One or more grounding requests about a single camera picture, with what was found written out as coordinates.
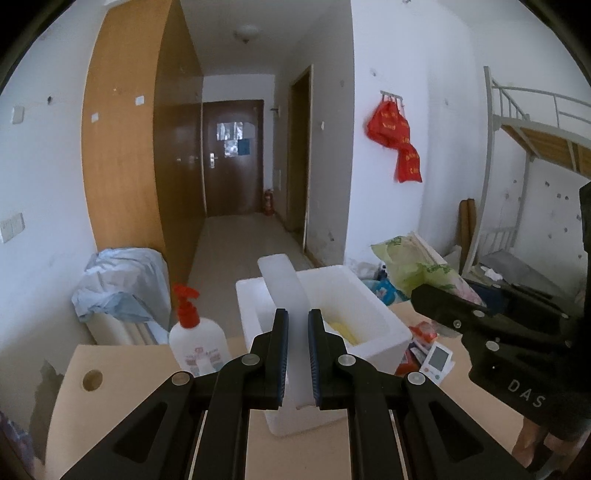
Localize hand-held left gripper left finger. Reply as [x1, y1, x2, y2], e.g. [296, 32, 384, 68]
[60, 308, 290, 480]

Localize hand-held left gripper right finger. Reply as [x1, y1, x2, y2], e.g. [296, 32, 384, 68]
[307, 308, 532, 480]

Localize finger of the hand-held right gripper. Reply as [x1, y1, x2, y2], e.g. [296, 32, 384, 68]
[501, 282, 578, 321]
[410, 283, 509, 344]

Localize white foam box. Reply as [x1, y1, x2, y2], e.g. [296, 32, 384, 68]
[235, 264, 413, 438]

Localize white foam tube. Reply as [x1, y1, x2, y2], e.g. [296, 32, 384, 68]
[257, 252, 324, 412]

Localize person's right forearm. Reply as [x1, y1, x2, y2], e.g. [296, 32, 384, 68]
[512, 408, 571, 476]

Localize green plastic bag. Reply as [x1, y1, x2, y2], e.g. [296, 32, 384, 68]
[370, 234, 455, 296]

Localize blue printed packet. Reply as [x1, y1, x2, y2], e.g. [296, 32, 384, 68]
[369, 277, 399, 305]

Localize white remote control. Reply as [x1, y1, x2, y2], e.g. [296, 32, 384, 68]
[419, 344, 455, 385]

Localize red snack packet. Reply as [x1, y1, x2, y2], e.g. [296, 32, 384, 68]
[396, 322, 439, 376]

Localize brown wooden board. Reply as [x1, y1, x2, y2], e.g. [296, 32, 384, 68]
[458, 198, 476, 273]

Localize white pump lotion bottle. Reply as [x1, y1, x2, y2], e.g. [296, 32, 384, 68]
[168, 285, 232, 377]

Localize red plastic bag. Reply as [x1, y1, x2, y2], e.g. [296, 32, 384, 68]
[367, 98, 411, 149]
[394, 143, 423, 184]

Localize metal bunk bed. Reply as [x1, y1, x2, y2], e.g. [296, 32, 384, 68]
[462, 66, 591, 287]

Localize dark brown entrance door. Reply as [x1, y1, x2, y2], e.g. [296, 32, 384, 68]
[202, 98, 265, 217]

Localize wooden side door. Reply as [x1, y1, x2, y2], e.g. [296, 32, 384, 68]
[286, 65, 315, 252]

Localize taped paper notices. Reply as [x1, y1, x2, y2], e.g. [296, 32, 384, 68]
[217, 122, 252, 158]

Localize wooden wardrobe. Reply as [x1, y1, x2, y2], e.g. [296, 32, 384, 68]
[82, 0, 206, 287]

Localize patterned cloth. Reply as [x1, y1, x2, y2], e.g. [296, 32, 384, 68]
[0, 408, 35, 480]

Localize white double wall outlet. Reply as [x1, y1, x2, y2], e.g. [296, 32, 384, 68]
[0, 213, 25, 244]

